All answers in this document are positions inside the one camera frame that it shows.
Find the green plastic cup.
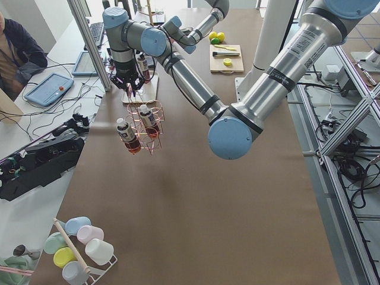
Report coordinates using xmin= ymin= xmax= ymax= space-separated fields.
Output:
xmin=44 ymin=232 xmax=67 ymax=255

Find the white wire cup rack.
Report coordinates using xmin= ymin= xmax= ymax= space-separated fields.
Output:
xmin=53 ymin=216 xmax=118 ymax=284

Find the tea bottle white cap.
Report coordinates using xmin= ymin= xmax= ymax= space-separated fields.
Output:
xmin=137 ymin=53 xmax=150 ymax=82

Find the teach pendant tablet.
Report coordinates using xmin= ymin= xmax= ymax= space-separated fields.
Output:
xmin=25 ymin=73 xmax=74 ymax=107
xmin=71 ymin=51 xmax=97 ymax=77

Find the wooden glass drying tree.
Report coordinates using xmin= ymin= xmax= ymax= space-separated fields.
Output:
xmin=140 ymin=0 xmax=166 ymax=26

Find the steel muddler black tip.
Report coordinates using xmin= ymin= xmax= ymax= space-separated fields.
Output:
xmin=212 ymin=51 xmax=240 ymax=57

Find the white rabbit tray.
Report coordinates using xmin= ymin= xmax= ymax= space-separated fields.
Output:
xmin=121 ymin=72 xmax=159 ymax=104

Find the pink plastic cup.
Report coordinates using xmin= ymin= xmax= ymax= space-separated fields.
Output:
xmin=77 ymin=225 xmax=105 ymax=245

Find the seated person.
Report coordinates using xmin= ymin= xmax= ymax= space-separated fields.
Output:
xmin=1 ymin=15 xmax=48 ymax=101

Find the yellow plastic cup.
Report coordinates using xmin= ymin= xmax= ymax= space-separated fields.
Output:
xmin=53 ymin=246 xmax=77 ymax=268

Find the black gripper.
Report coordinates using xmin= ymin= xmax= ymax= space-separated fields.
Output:
xmin=110 ymin=70 xmax=145 ymax=91
xmin=161 ymin=25 xmax=190 ymax=45

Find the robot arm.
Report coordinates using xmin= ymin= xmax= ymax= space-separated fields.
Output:
xmin=103 ymin=1 xmax=377 ymax=160
xmin=161 ymin=0 xmax=229 ymax=54

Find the black equipment case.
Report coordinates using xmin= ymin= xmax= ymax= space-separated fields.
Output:
xmin=1 ymin=134 xmax=84 ymax=201

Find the blue plastic cup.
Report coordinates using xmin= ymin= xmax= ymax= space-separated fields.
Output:
xmin=65 ymin=216 xmax=91 ymax=236

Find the black keyboard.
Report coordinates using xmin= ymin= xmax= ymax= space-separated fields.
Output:
xmin=89 ymin=22 xmax=105 ymax=49

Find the metal jigger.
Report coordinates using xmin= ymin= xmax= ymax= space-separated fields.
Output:
xmin=13 ymin=244 xmax=41 ymax=260

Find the yellow plastic knife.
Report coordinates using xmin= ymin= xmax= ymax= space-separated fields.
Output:
xmin=214 ymin=45 xmax=237 ymax=51

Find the grey plastic cup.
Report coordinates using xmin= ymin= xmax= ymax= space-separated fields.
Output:
xmin=62 ymin=261 xmax=89 ymax=285

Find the white plastic cup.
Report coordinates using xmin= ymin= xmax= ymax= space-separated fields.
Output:
xmin=85 ymin=239 xmax=114 ymax=265

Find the halved lemon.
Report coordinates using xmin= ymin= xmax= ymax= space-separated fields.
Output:
xmin=223 ymin=58 xmax=232 ymax=67

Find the copper wire bottle basket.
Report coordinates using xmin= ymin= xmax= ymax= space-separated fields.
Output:
xmin=122 ymin=91 xmax=165 ymax=154

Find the wooden cutting board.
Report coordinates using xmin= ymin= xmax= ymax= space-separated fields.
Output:
xmin=209 ymin=45 xmax=244 ymax=73

